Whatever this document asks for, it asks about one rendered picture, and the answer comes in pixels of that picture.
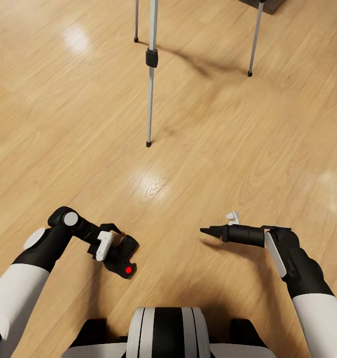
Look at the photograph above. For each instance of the camera tripod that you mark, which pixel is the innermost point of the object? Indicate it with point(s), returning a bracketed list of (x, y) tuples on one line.
[(152, 52)]

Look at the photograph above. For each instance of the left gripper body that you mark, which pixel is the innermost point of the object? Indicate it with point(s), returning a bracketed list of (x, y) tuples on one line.
[(92, 237)]

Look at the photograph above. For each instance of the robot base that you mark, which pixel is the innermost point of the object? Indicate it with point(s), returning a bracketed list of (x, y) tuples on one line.
[(244, 343)]

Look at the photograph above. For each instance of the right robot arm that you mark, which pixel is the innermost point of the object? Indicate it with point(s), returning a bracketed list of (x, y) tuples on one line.
[(313, 300)]

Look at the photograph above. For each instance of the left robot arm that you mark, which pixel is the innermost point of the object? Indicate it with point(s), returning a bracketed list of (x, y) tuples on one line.
[(22, 283)]

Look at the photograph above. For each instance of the robot trunk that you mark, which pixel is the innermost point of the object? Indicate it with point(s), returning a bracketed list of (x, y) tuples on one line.
[(168, 332)]

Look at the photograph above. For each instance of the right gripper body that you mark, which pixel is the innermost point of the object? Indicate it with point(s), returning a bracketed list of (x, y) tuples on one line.
[(236, 233)]

